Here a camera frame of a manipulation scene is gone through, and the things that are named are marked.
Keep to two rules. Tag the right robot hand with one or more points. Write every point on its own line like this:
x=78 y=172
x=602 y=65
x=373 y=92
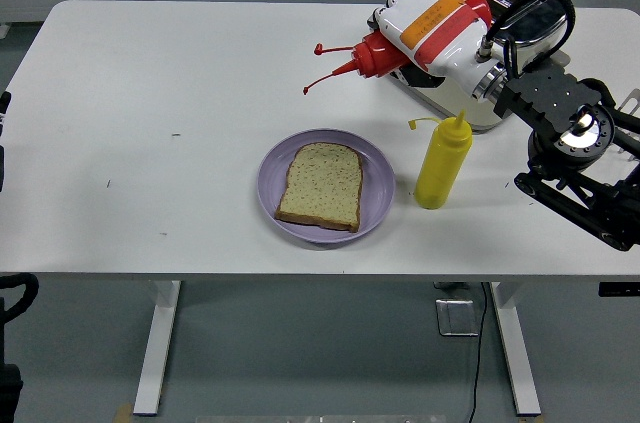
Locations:
x=435 y=23

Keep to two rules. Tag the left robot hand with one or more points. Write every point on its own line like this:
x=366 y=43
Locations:
x=4 y=105

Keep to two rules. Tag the red squeeze bottle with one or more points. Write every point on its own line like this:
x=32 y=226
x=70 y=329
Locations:
x=375 y=55

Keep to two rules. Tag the bread slice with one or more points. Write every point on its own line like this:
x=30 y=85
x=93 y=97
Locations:
x=322 y=188

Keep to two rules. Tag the yellow squeeze bottle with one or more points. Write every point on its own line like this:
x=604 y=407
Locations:
x=442 y=163

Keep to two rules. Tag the purple plate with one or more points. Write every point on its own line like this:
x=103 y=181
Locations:
x=375 y=193

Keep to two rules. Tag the silver metal toast rack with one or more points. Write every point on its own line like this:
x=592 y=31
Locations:
x=632 y=100

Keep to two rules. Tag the white table leg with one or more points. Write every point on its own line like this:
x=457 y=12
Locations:
x=515 y=343
x=157 y=343

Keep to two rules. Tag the metal floor socket plate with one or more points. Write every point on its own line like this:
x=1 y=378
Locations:
x=456 y=317

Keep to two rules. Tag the black table control panel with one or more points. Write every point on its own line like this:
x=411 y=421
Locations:
x=620 y=289

